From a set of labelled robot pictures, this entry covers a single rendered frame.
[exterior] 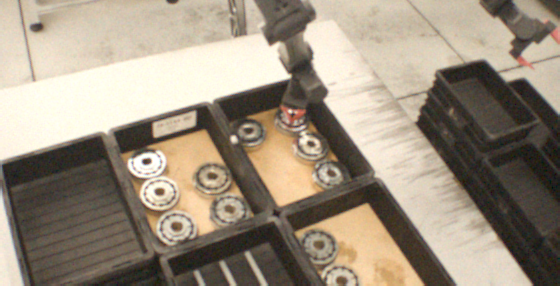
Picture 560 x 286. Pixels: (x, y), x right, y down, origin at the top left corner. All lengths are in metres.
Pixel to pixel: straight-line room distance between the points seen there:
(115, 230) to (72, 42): 1.94
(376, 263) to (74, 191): 0.80
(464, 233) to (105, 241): 1.03
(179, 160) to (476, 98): 1.43
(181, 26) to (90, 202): 1.96
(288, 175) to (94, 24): 2.05
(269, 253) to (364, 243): 0.25
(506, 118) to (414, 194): 0.86
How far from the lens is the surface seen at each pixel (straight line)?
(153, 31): 3.26
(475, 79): 2.62
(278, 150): 1.60
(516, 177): 2.46
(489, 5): 1.47
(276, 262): 1.40
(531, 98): 2.98
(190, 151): 1.57
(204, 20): 3.34
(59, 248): 1.44
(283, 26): 1.06
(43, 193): 1.53
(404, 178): 1.80
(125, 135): 1.52
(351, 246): 1.46
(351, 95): 1.99
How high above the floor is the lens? 2.05
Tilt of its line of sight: 48 degrees down
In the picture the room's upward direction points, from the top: 11 degrees clockwise
